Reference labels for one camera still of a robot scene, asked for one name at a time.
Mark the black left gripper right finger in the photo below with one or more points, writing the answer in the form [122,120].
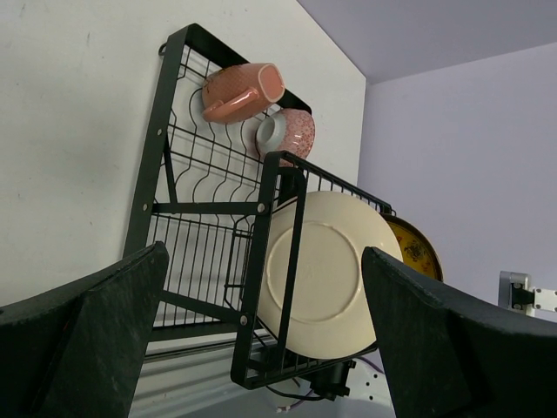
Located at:
[449,354]

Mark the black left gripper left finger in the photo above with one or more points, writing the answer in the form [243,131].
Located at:
[78,349]

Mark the yellow patterned plate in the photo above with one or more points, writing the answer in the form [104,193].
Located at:
[417,251]

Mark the cream plate green brushstroke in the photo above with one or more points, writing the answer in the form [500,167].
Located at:
[329,318]

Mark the pink floral mug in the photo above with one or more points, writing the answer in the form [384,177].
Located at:
[236,93]

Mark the pink floral small bowl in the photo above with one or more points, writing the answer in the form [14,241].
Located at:
[289,130]

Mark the black wire dish rack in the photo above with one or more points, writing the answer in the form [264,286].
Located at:
[204,192]

